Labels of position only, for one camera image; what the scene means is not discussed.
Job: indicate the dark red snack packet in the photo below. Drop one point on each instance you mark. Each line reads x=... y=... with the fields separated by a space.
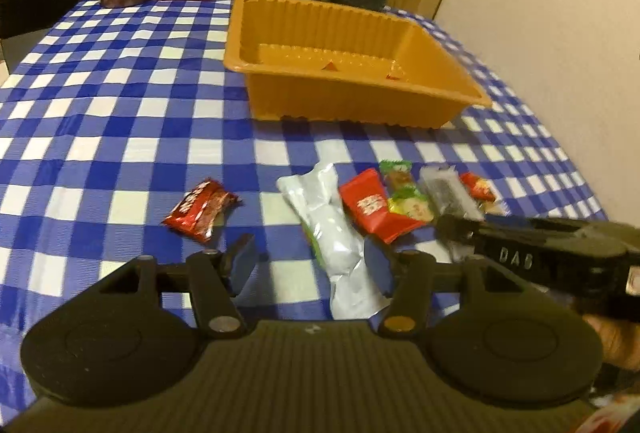
x=200 y=210

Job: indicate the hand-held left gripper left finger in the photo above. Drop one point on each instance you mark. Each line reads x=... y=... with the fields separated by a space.
x=244 y=263

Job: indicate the long silver snack packet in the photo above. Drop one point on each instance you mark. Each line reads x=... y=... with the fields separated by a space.
x=325 y=223

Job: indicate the orange plastic tray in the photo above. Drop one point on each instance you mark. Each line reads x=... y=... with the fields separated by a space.
x=350 y=98

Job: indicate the red white printed item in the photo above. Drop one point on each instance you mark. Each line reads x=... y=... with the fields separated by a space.
x=615 y=415

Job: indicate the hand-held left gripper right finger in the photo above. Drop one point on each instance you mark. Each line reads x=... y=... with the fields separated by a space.
x=377 y=263

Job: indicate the clear packet with dark bar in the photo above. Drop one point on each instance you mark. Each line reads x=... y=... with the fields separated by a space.
x=447 y=190

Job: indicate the blue white checkered tablecloth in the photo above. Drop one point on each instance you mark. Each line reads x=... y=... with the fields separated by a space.
x=125 y=113

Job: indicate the person's right hand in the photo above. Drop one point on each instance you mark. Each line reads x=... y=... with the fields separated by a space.
x=617 y=343

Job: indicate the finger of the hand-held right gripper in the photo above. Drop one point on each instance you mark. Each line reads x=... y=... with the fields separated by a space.
x=457 y=228
x=530 y=226

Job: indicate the yellow green snack packet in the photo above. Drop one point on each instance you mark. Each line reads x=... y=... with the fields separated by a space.
x=412 y=209

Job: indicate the green snack packet brown window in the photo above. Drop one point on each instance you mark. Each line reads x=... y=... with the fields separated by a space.
x=399 y=178

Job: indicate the small red snack packet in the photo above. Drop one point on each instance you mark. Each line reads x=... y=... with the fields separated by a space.
x=477 y=187

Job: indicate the square red snack packet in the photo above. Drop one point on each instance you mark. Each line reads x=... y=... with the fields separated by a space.
x=375 y=208

